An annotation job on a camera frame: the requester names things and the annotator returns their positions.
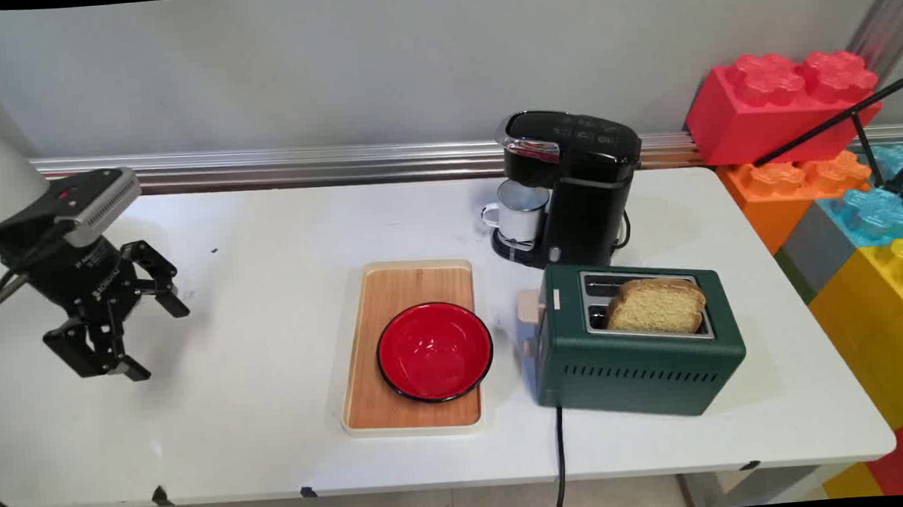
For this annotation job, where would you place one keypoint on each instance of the light blue foam block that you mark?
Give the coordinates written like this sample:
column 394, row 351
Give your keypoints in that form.
column 876, row 216

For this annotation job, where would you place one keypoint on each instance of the black tripod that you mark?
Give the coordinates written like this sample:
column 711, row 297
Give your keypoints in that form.
column 805, row 136

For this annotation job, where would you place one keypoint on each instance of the black coffee maker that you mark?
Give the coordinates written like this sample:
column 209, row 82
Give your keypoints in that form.
column 589, row 198

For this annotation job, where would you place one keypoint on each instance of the aluminium corner post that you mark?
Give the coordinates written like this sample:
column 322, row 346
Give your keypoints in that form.
column 888, row 23

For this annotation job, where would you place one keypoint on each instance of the large yellow foam block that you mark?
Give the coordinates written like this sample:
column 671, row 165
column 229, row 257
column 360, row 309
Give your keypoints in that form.
column 879, row 321

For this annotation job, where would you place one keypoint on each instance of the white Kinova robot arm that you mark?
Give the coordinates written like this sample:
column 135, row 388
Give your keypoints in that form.
column 2, row 179

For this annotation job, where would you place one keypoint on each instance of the toasted bread slice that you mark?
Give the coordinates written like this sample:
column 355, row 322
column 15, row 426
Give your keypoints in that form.
column 655, row 308

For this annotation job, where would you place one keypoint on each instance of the red bowl with black rim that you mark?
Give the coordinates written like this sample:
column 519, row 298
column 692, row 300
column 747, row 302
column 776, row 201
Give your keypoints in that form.
column 434, row 352

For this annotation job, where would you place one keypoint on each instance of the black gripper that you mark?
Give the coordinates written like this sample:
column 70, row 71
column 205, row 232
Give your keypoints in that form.
column 80, row 276

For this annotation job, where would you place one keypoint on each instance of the wooden tray with cream rim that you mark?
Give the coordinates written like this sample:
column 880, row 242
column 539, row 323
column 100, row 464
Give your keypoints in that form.
column 414, row 287

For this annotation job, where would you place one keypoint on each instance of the white table leg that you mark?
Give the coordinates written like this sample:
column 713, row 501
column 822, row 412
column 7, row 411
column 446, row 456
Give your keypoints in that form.
column 748, row 486

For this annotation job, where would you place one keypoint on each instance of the white enamel mug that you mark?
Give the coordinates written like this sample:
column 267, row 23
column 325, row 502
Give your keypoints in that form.
column 524, row 218

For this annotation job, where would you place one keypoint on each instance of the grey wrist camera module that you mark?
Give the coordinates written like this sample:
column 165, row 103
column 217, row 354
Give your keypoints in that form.
column 100, row 204

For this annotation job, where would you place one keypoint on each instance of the orange foam block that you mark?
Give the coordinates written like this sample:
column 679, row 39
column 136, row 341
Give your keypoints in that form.
column 770, row 210

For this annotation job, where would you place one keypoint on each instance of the aluminium wall rail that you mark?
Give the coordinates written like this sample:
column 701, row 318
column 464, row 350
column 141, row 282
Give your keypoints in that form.
column 297, row 165

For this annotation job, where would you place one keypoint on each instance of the dark green toaster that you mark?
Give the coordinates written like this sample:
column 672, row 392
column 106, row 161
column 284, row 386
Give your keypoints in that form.
column 631, row 368

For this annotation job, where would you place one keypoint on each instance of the large red foam block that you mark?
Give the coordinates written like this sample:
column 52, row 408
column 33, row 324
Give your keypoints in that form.
column 757, row 125

